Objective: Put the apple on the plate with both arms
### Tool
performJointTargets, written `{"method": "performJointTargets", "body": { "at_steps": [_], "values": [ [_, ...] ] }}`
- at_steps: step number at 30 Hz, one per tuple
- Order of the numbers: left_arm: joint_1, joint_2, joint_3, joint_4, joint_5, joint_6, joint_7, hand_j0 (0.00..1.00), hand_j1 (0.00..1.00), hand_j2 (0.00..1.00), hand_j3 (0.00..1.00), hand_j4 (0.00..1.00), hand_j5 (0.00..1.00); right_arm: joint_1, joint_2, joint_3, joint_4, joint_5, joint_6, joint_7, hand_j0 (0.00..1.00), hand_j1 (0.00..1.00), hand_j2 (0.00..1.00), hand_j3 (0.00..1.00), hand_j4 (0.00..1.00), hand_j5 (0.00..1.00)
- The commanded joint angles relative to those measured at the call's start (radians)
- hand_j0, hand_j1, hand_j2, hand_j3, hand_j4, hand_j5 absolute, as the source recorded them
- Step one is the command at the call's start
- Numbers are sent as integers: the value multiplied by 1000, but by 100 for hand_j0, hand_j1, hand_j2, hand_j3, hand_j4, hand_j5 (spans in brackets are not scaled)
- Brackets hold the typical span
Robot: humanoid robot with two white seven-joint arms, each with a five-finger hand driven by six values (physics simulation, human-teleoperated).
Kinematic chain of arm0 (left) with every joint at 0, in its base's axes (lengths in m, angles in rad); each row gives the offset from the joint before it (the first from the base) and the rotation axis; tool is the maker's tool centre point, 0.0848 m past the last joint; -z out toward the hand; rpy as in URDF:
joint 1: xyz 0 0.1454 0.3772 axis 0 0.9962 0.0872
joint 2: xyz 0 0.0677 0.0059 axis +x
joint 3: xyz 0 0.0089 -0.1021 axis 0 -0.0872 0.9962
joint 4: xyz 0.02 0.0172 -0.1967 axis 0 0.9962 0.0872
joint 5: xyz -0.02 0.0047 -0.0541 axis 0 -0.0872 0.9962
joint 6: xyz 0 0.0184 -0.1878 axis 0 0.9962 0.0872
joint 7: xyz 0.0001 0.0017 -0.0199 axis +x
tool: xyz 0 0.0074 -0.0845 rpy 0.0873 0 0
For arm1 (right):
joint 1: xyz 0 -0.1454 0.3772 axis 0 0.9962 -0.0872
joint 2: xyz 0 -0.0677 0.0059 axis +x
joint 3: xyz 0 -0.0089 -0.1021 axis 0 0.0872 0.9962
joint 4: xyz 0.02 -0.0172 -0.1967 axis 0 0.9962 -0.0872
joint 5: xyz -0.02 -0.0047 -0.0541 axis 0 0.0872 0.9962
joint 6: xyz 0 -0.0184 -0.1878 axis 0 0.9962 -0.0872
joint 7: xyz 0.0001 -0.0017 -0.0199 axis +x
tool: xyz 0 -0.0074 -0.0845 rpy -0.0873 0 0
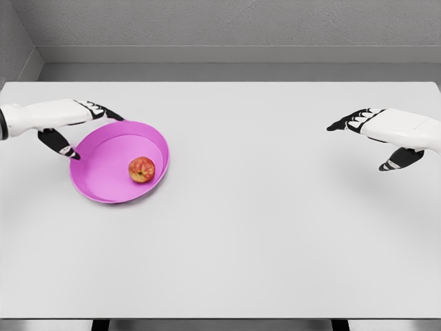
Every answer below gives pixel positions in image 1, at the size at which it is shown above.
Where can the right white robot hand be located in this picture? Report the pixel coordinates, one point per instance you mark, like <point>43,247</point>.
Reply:
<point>386,125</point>

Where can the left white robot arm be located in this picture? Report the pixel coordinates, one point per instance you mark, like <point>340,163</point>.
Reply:
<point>17,119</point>

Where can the red yellow apple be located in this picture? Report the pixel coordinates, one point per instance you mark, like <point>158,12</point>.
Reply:
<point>141,169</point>

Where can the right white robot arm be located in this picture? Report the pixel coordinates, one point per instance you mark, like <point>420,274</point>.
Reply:
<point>432,134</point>

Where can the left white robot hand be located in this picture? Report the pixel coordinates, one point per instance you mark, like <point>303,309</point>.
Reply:
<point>65,113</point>

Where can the pink round plate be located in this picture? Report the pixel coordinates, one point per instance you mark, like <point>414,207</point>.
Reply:
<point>117,172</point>

